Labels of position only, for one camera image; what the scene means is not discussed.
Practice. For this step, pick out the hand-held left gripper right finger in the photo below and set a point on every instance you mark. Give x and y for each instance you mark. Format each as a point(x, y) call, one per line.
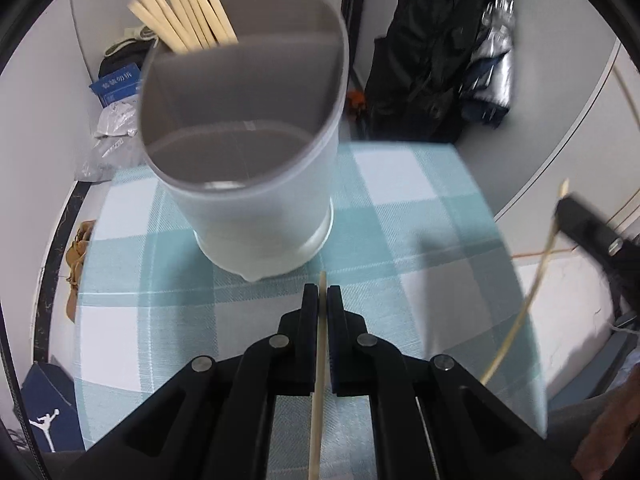
point(336, 320)

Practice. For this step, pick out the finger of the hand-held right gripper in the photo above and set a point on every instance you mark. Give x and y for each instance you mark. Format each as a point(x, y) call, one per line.
point(585, 225)

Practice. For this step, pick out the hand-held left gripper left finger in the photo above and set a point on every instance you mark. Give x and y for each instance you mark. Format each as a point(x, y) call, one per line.
point(310, 320)

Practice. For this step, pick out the pale wooden chopstick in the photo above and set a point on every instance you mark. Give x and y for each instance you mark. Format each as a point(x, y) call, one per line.
point(525, 305)
point(316, 435)

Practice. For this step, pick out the white grey utensil holder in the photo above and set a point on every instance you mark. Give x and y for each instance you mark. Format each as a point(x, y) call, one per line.
point(250, 210)

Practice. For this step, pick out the bunch of wooden chopsticks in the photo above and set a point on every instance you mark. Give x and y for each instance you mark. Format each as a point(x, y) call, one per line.
point(185, 20)

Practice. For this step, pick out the person's right forearm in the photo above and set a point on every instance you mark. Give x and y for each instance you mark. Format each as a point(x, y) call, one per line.
point(610, 430)

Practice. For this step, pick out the teal checked tablecloth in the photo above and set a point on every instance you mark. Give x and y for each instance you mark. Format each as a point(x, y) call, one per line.
point(410, 220)

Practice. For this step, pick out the person's grey trousers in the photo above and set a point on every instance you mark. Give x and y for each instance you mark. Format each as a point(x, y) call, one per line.
point(570, 420)

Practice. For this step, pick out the silver folding umbrella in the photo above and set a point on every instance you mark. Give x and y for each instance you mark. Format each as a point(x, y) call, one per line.
point(492, 80)

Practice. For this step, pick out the small orange object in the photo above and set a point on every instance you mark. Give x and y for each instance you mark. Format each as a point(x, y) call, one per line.
point(356, 101)

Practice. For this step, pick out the black backpack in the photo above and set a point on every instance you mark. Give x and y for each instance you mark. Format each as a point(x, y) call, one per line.
point(420, 60)

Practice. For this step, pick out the brown shoe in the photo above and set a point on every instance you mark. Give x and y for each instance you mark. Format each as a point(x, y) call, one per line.
point(77, 260)

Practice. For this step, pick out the grey plastic bag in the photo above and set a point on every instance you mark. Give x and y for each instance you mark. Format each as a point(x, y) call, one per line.
point(107, 157)

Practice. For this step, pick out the dark blue shoe box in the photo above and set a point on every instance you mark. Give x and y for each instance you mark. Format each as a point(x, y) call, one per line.
point(50, 410)

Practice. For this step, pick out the blue cardboard box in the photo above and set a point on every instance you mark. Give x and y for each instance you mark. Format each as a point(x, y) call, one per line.
point(115, 85)

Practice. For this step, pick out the black bag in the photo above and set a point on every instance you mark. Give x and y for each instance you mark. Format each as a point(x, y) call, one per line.
point(125, 57)

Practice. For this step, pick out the beige cloth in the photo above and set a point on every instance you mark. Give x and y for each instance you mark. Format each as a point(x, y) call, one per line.
point(145, 34)

